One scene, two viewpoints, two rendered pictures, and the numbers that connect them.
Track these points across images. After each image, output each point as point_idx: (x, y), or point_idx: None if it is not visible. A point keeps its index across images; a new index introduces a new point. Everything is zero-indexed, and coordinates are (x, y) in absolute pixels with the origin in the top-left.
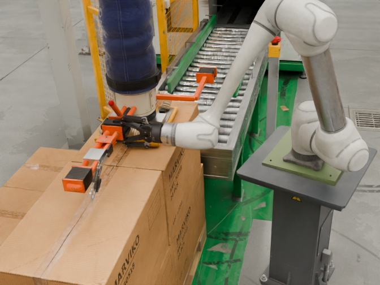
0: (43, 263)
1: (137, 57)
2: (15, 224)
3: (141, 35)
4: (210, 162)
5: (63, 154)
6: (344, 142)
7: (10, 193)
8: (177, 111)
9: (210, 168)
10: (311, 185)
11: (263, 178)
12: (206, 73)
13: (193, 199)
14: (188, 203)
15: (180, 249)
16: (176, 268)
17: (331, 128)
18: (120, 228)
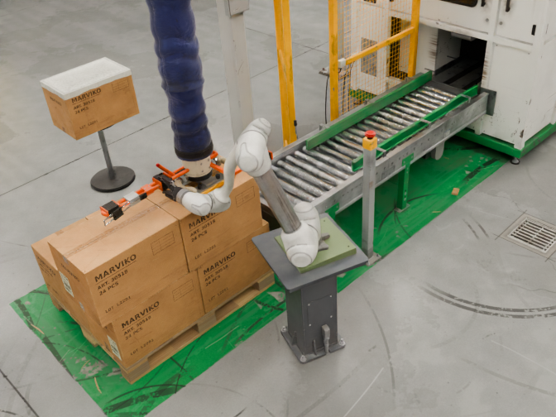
0: (72, 250)
1: (186, 137)
2: None
3: (189, 123)
4: (278, 223)
5: None
6: (289, 242)
7: None
8: (235, 178)
9: (278, 227)
10: (287, 266)
11: (262, 249)
12: None
13: (242, 247)
14: (231, 249)
15: (210, 279)
16: (203, 291)
17: (283, 229)
18: (122, 246)
